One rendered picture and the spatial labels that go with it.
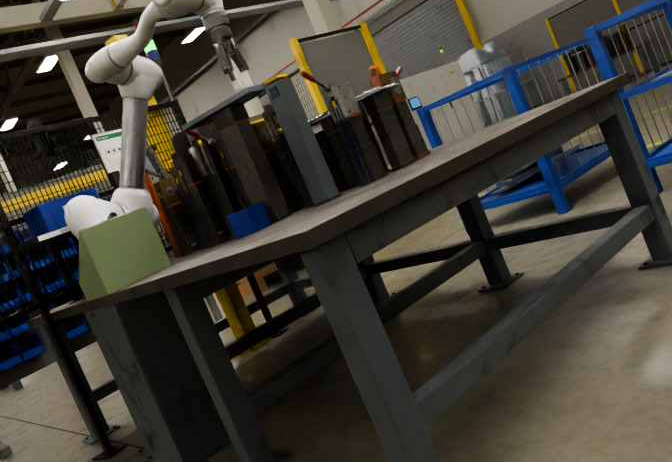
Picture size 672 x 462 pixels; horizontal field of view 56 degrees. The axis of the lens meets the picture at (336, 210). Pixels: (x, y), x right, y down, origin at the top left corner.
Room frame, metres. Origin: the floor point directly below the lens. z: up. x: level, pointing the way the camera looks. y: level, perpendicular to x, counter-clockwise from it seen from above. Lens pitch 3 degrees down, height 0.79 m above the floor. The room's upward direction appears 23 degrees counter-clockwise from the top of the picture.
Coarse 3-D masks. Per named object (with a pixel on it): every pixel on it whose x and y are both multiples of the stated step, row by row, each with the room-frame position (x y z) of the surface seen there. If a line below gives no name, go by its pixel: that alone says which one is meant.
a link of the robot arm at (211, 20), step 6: (210, 12) 2.24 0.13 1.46; (216, 12) 2.24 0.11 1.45; (222, 12) 2.25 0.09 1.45; (204, 18) 2.25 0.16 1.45; (210, 18) 2.24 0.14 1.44; (216, 18) 2.24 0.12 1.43; (222, 18) 2.25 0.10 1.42; (204, 24) 2.26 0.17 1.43; (210, 24) 2.24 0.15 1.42; (216, 24) 2.24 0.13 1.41; (222, 24) 2.26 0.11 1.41; (228, 24) 2.29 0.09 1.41; (210, 30) 2.27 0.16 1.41
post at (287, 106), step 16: (288, 80) 2.19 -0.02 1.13; (288, 96) 2.16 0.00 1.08; (288, 112) 2.16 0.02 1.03; (304, 112) 2.20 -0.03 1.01; (288, 128) 2.17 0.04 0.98; (304, 128) 2.17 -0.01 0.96; (304, 144) 2.15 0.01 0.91; (304, 160) 2.17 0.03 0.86; (320, 160) 2.18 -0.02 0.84; (304, 176) 2.18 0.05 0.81; (320, 176) 2.15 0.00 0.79; (320, 192) 2.16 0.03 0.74; (336, 192) 2.19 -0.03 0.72
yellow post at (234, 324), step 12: (120, 36) 3.77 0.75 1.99; (156, 120) 3.76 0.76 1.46; (156, 132) 3.74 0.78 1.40; (156, 144) 3.76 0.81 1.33; (168, 144) 3.77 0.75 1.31; (168, 156) 3.74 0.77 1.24; (168, 168) 3.75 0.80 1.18; (228, 288) 3.75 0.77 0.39; (228, 300) 3.74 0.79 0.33; (240, 300) 3.79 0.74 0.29; (228, 312) 3.77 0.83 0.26; (240, 312) 3.76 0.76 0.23; (240, 324) 3.74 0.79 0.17; (252, 324) 3.80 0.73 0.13; (240, 336) 3.76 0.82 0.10; (252, 348) 3.70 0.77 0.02
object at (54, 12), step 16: (48, 0) 6.19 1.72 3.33; (64, 0) 6.68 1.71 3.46; (80, 0) 6.79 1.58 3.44; (96, 0) 6.89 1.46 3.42; (128, 0) 7.11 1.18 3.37; (144, 0) 7.23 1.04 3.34; (0, 16) 6.26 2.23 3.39; (16, 16) 6.35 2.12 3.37; (32, 16) 6.44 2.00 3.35; (48, 16) 6.42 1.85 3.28; (64, 16) 6.64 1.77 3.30; (80, 16) 6.75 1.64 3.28; (96, 16) 6.93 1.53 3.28; (0, 32) 6.32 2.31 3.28
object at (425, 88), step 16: (448, 64) 14.73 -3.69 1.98; (400, 80) 13.63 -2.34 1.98; (416, 80) 13.92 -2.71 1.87; (432, 80) 14.23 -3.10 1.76; (448, 80) 14.57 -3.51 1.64; (464, 80) 14.92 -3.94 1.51; (416, 96) 13.75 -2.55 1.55; (432, 96) 14.10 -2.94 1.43; (464, 96) 14.77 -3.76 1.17; (416, 112) 13.67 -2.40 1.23; (432, 112) 13.97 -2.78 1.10; (448, 112) 14.29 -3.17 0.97; (464, 112) 14.63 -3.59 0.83; (448, 128) 14.16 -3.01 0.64; (464, 128) 14.49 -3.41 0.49; (480, 128) 14.84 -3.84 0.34
